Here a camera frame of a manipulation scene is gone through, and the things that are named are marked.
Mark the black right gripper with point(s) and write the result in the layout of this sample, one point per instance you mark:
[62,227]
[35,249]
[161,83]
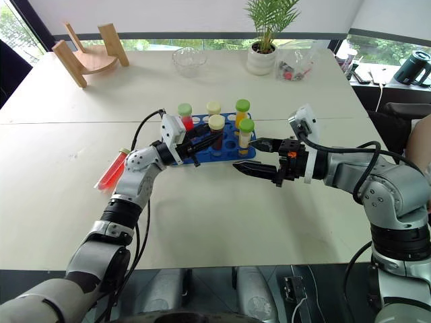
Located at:
[292,161]

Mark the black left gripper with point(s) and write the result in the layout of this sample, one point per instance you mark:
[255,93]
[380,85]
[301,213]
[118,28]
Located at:
[190,148]

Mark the cream-capped dark red test tube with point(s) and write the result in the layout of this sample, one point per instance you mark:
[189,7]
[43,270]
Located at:
[216,126]

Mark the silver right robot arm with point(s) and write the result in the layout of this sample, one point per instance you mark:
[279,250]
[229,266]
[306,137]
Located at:
[387,181]

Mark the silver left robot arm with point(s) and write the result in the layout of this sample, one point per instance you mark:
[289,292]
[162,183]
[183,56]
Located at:
[134,175]

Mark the green-capped red test tube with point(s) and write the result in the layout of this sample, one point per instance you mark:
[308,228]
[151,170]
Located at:
[186,117]

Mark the cream-capped clear test tube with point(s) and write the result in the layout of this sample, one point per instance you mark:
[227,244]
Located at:
[213,108]

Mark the green-capped yellow test tube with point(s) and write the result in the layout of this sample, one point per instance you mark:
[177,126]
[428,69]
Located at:
[246,134]

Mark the blue test tube rack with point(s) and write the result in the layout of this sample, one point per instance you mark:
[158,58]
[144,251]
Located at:
[232,151]

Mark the green-capped orange test tube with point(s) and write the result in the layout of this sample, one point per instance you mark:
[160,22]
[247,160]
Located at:
[243,111]

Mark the cream-capped bright red test tube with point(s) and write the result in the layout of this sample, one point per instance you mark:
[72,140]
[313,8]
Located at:
[112,170]

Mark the clear glass bowl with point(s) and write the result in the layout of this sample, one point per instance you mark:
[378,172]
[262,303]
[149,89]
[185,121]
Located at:
[189,62]

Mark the white ribbed plant pot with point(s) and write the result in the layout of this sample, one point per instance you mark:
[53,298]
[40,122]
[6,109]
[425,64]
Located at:
[262,62]

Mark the clear plastic bag of parts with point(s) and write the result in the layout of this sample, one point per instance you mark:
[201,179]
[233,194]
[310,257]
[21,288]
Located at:
[294,67]

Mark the green palm plant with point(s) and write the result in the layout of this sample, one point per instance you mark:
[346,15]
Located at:
[269,20]

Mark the wooden curved stand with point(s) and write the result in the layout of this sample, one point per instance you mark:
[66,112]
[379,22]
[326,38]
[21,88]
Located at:
[97,62]

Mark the grey rounded robot leg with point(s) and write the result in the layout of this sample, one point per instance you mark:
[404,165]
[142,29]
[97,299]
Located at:
[163,292]
[256,292]

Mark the dark green kettle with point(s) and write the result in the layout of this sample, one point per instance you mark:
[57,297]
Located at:
[410,69]

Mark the black chair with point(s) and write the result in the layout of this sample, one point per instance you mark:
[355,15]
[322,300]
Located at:
[11,72]

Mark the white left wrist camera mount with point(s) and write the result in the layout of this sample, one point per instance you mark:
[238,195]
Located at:
[171,129]

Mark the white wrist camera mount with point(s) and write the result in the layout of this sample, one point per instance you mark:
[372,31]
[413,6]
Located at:
[309,117]
[171,129]

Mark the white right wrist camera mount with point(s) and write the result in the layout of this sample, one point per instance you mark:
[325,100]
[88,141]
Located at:
[309,117]

